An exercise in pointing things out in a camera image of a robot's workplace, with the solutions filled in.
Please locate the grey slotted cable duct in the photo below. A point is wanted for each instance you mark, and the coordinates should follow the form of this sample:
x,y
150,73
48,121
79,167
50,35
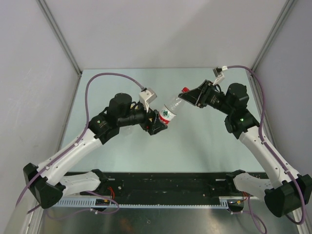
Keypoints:
x,y
96,202

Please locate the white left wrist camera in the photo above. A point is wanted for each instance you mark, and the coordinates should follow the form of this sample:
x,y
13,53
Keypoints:
x,y
146,97

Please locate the clear red-label water bottle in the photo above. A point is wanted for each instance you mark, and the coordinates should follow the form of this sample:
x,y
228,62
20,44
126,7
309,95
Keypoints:
x,y
170,109

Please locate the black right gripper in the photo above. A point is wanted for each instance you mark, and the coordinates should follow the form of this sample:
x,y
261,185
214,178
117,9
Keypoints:
x,y
199,96

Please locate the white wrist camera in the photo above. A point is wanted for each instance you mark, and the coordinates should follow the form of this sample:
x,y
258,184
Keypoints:
x,y
146,97
219,74

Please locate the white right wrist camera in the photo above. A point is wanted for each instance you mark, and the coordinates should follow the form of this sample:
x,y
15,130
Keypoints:
x,y
219,74

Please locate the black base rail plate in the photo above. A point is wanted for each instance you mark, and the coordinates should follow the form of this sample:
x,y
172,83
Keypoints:
x,y
135,186

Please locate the red bottle cap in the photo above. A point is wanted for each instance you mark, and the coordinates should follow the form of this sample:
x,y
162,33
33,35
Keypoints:
x,y
185,89

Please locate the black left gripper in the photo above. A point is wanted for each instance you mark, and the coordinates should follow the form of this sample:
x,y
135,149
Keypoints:
x,y
156,124

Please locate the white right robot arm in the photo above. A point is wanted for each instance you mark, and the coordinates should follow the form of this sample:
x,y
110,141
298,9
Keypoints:
x,y
286,189

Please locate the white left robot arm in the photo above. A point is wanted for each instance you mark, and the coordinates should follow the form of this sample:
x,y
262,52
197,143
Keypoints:
x,y
48,181

